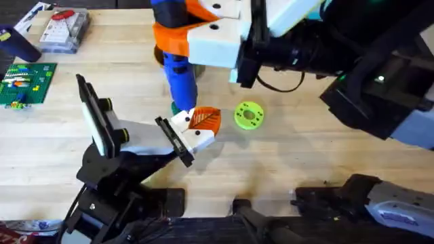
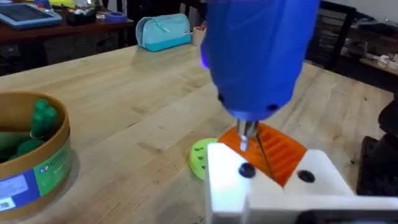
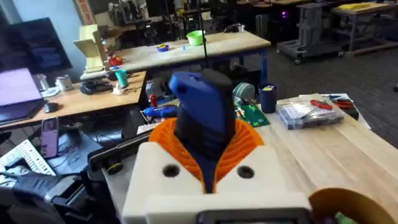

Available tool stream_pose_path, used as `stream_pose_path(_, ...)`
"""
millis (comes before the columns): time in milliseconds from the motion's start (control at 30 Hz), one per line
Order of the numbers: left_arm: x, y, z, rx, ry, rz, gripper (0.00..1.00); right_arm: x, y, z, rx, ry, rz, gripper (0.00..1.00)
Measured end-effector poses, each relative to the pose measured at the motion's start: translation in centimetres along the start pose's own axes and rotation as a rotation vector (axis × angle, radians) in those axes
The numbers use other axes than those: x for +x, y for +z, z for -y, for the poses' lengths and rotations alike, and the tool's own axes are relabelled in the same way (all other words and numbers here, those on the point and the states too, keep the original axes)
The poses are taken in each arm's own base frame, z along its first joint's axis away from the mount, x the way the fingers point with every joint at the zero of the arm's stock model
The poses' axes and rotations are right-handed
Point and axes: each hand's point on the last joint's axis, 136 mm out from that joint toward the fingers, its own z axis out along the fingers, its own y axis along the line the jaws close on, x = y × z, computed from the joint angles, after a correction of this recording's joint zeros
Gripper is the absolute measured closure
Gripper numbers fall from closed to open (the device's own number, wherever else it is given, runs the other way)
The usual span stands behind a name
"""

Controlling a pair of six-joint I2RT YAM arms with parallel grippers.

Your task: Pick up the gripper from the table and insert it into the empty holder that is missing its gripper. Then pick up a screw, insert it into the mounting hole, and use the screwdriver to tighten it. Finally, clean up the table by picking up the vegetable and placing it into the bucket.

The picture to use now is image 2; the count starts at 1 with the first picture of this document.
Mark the white orange left gripper left finger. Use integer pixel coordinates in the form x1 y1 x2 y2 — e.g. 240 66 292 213
205 125 284 224

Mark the white orange left gripper right finger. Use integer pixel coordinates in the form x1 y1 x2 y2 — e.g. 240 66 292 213
257 123 356 197

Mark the blue electric screwdriver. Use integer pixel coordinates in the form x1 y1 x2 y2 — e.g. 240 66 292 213
200 0 321 153

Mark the green disc with holes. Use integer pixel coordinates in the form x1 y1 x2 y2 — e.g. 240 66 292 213
188 138 219 182

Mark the cluttered side table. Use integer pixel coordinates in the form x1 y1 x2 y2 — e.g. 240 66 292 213
340 12 398 77

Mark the black chair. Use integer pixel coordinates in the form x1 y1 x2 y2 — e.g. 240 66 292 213
305 0 358 71

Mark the teal zip bag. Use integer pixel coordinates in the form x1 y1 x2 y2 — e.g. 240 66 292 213
135 12 193 53

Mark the brown tub with green toys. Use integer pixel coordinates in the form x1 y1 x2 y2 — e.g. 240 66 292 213
0 91 72 222

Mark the blue tape roll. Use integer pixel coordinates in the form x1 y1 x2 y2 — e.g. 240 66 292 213
103 11 129 24

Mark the dark wooden desk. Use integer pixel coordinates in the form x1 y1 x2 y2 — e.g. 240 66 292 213
0 17 135 77

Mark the black box with tools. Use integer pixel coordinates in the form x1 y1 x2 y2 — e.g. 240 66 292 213
65 7 98 27

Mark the blue framed tablet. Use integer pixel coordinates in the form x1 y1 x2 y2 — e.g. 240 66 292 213
0 2 63 30

